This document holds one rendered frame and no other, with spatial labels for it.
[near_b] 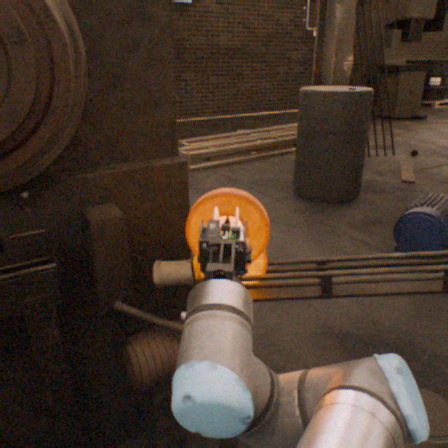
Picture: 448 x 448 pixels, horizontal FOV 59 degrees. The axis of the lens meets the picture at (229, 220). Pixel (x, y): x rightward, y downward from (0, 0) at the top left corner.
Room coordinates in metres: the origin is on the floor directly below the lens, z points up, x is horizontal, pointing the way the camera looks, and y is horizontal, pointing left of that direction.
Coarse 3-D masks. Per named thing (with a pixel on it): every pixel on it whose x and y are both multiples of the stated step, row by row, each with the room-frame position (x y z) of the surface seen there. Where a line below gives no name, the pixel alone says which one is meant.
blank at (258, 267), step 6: (264, 252) 0.75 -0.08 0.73; (258, 258) 0.75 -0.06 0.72; (264, 258) 0.75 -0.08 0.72; (198, 264) 0.74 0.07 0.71; (252, 264) 0.75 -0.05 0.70; (258, 264) 0.75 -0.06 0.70; (264, 264) 0.75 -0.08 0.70; (198, 270) 0.75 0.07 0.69; (252, 270) 0.75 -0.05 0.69; (258, 270) 0.75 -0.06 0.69; (264, 270) 0.75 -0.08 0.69; (246, 282) 0.75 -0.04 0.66; (252, 282) 0.75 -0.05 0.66; (258, 282) 0.75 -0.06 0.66
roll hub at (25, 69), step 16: (0, 0) 0.65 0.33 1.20; (0, 16) 0.65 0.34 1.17; (16, 16) 0.66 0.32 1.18; (0, 32) 0.65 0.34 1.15; (0, 48) 0.65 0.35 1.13; (16, 48) 0.66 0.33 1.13; (32, 48) 0.67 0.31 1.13; (0, 64) 0.65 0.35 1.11; (16, 64) 0.65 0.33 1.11; (32, 64) 0.67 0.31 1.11; (0, 80) 0.65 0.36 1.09; (16, 80) 0.65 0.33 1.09; (32, 80) 0.66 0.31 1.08; (0, 96) 0.65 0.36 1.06; (16, 96) 0.65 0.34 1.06; (32, 96) 0.66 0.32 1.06; (0, 112) 0.64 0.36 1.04; (0, 128) 0.63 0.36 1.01; (16, 128) 0.64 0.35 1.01
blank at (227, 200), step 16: (208, 192) 0.68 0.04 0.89; (224, 192) 0.65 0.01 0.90; (240, 192) 0.66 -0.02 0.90; (192, 208) 0.66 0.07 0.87; (208, 208) 0.65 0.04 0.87; (224, 208) 0.65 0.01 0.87; (240, 208) 0.65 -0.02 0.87; (256, 208) 0.65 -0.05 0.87; (192, 224) 0.65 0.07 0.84; (256, 224) 0.65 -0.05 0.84; (192, 240) 0.65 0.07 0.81; (256, 240) 0.65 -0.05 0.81; (256, 256) 0.65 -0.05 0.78
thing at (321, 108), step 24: (312, 96) 3.14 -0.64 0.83; (336, 96) 3.04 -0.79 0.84; (360, 96) 3.06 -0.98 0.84; (312, 120) 3.12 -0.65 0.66; (336, 120) 3.04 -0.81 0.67; (360, 120) 3.07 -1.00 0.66; (312, 144) 3.11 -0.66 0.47; (336, 144) 3.03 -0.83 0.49; (360, 144) 3.09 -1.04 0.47; (312, 168) 3.10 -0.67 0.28; (336, 168) 3.03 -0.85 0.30; (360, 168) 3.12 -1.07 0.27; (312, 192) 3.09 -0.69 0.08; (336, 192) 3.03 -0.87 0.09
